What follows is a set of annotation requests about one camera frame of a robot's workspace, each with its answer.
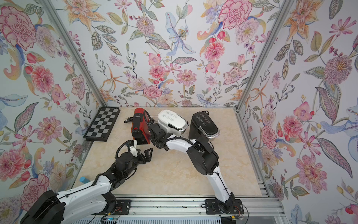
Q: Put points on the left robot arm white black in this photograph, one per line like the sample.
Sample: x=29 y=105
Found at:
x=95 y=197

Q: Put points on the blue small cylinder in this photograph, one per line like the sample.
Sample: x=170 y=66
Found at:
x=84 y=180

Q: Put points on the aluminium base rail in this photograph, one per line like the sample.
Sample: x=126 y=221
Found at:
x=188 y=210

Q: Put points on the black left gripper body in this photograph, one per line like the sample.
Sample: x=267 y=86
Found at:
x=135 y=161

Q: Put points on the black folding chessboard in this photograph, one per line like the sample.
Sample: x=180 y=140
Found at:
x=102 y=125

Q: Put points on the aluminium corner post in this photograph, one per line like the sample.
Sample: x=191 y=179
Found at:
x=282 y=14
x=63 y=33

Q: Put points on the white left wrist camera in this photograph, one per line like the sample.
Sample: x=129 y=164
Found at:
x=133 y=148

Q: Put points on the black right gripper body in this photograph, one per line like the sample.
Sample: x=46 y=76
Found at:
x=155 y=141

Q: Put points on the white coffee machine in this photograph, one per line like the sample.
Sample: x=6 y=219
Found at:
x=171 y=122

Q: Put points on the aluminium corner post right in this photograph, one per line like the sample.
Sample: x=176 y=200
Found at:
x=282 y=14

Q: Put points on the aluminium corner post left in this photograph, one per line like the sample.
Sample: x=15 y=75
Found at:
x=63 y=33

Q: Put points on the black coffee machine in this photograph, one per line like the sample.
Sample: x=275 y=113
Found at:
x=203 y=126

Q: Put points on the red Nespresso coffee machine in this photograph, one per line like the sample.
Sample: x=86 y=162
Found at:
x=139 y=129

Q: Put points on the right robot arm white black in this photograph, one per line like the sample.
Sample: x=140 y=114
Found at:
x=204 y=159

